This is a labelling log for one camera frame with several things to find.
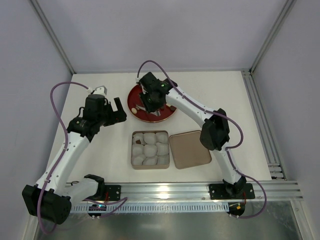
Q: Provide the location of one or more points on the metal tongs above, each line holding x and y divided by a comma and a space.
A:
143, 108

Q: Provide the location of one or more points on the aluminium frame post left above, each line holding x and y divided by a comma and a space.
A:
51, 34

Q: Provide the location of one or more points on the white paper cup top middle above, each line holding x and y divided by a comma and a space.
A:
150, 138

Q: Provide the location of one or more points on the white paper cup top left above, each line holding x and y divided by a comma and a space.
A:
138, 136

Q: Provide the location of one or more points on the aluminium rail front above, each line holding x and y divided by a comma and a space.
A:
276, 190

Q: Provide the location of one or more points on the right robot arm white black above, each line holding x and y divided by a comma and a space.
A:
214, 125

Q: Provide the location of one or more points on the white paper cup top right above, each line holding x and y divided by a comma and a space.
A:
162, 137

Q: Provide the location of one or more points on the white paper cup bottom middle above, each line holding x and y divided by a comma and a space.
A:
150, 161

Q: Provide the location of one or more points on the aluminium frame post right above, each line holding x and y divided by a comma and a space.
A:
273, 32

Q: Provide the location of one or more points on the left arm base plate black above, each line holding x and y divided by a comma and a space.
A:
112, 193

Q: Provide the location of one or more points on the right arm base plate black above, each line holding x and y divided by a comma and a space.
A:
222, 191

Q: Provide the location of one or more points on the perforated cable duct strip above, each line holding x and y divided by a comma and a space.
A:
158, 207

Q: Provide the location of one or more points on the aluminium rail right side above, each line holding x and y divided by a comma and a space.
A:
267, 139

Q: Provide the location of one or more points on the white paper cup middle left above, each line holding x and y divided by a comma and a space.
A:
137, 149

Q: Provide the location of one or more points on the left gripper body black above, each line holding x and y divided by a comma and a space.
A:
114, 114

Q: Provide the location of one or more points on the round mount black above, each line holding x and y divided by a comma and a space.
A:
236, 209
96, 211

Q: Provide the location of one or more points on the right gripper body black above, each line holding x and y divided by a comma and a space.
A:
152, 105

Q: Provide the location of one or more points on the white paper cup middle right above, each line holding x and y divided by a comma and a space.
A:
162, 149

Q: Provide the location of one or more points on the white paper cup centre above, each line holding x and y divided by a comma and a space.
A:
150, 150

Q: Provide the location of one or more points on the gold square tin box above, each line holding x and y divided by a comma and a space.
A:
156, 167

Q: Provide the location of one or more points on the right round mount black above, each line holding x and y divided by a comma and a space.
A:
236, 209

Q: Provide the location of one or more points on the gold tin lid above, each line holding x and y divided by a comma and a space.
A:
187, 150

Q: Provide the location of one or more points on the white oval chocolate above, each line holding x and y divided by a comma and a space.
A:
134, 110

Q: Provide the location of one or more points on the white paper cup bottom right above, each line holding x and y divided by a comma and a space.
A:
163, 160

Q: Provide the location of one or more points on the white paper cup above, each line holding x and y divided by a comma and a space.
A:
137, 149
150, 138
162, 137
138, 160
138, 136
162, 149
163, 160
150, 150
150, 161

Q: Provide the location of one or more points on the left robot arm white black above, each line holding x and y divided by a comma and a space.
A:
49, 199

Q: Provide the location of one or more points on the aluminium frame post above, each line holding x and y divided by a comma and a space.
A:
273, 32
51, 34

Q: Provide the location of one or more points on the white paper cup bottom left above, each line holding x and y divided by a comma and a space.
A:
138, 160

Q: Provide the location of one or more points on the left round mount black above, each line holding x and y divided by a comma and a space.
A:
96, 211

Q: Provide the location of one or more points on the round red tray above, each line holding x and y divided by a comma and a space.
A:
133, 98

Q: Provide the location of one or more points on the aluminium rail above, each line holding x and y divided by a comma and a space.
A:
276, 190
267, 139

